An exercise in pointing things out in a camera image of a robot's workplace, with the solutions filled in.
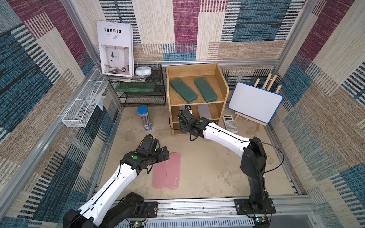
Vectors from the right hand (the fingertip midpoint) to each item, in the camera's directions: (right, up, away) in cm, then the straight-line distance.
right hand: (185, 122), depth 88 cm
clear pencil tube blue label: (-27, +7, +3) cm, 28 cm away
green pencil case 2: (+12, +18, -5) cm, 22 cm away
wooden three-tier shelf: (+2, +31, +6) cm, 32 cm away
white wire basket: (-68, +6, +6) cm, 69 cm away
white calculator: (+33, -1, +20) cm, 39 cm away
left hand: (-13, -17, -8) cm, 23 cm away
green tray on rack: (-35, +24, +14) cm, 45 cm away
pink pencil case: (-15, -32, -3) cm, 35 cm away
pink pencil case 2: (-7, -31, -2) cm, 32 cm away
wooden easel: (+52, -1, +11) cm, 53 cm away
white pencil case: (+3, +7, -10) cm, 12 cm away
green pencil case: (-1, +18, -4) cm, 19 cm away
